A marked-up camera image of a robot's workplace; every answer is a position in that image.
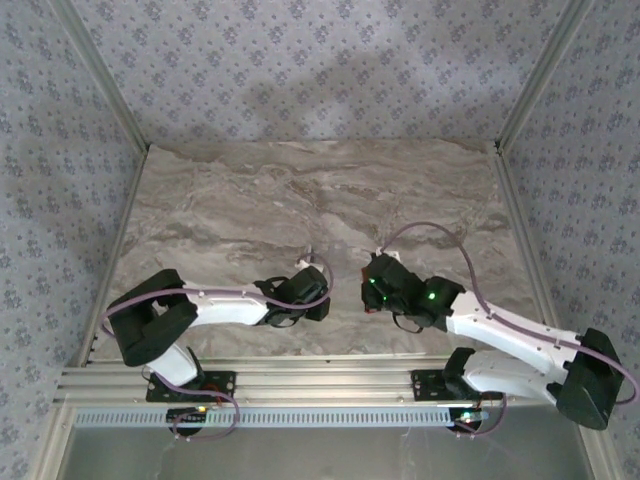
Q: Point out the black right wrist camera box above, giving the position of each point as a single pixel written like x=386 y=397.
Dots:
x=392 y=275

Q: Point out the aluminium table edge rail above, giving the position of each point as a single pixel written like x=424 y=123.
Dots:
x=520 y=225
x=122 y=240

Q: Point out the aluminium mounting beam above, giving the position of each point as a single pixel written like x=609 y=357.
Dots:
x=320 y=380

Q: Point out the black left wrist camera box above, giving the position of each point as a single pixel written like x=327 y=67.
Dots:
x=307 y=285

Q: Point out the red card holder clear sleeves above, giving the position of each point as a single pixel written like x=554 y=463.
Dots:
x=371 y=310

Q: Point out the aluminium frame post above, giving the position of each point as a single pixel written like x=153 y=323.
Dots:
x=542 y=75
x=105 y=80

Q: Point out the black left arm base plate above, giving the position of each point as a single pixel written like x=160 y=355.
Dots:
x=225 y=382

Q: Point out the black controller board green light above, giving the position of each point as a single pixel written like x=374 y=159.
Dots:
x=187 y=416
x=467 y=419

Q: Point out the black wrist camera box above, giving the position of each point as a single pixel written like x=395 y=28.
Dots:
x=392 y=275
x=307 y=285

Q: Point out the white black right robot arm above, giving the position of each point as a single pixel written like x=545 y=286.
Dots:
x=500 y=330

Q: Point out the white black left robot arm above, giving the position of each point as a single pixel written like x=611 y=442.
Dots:
x=230 y=307

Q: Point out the grey metal panel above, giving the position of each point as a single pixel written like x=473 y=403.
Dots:
x=320 y=457

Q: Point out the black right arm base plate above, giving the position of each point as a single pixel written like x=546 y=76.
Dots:
x=425 y=385

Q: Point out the aluminium frame leg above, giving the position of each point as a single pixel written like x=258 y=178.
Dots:
x=52 y=445
x=595 y=450

